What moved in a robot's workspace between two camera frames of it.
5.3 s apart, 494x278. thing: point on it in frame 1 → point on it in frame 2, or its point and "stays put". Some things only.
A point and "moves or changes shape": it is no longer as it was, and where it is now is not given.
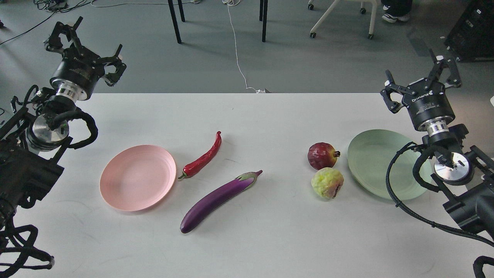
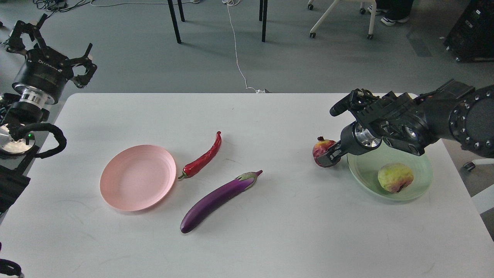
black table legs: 171,8 stays put
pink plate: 137,177 stays put
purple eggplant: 243,182 stays put
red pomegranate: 322,155 moves or changes shape
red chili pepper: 191,168 stays put
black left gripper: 77,73 → 42,79
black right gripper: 430,107 → 354,139
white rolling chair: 334,5 stays put
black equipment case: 472,38 stays put
